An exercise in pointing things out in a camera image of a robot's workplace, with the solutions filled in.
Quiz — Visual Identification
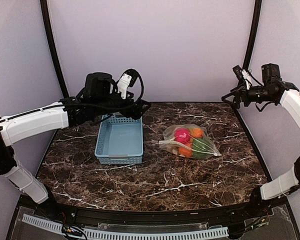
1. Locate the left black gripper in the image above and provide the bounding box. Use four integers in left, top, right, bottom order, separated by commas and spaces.
93, 88, 152, 120

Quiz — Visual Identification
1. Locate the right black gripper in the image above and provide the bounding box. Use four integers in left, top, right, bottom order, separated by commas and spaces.
221, 81, 275, 109

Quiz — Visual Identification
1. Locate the red toy apple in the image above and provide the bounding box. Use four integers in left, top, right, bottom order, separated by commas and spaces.
174, 128, 191, 145

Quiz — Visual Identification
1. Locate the blue perforated plastic basket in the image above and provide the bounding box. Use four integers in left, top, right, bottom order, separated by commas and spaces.
94, 113, 144, 165

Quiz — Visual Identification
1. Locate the green toy mango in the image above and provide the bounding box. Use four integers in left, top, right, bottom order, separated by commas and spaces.
189, 128, 204, 139

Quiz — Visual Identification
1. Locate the clear dotted zip bag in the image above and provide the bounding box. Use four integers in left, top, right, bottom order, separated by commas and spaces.
158, 124, 221, 160

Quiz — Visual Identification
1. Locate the green toy bell pepper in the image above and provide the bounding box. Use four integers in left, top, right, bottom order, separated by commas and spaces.
192, 138, 212, 159

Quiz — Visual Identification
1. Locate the orange toy orange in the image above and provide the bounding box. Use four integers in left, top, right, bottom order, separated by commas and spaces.
178, 142, 193, 158

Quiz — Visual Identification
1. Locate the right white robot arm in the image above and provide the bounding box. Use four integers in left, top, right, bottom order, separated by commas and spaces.
221, 63, 300, 217

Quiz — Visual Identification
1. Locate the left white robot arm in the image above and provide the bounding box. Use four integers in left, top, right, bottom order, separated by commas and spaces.
0, 68, 151, 218

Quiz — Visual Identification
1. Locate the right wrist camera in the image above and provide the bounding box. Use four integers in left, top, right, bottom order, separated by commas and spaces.
232, 65, 262, 90

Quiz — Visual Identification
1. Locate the right black frame post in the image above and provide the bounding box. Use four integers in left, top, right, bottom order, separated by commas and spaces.
242, 0, 262, 69

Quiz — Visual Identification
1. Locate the black frame post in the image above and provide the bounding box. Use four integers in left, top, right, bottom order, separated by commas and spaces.
39, 0, 69, 98
242, 0, 262, 69

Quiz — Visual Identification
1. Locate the black front rail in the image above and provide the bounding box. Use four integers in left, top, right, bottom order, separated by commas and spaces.
14, 197, 291, 230

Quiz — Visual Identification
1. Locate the grey slotted cable duct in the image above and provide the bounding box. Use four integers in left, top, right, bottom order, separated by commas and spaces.
22, 214, 229, 240

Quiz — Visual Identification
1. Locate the left black frame post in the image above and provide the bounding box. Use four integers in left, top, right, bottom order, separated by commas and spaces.
39, 0, 69, 98

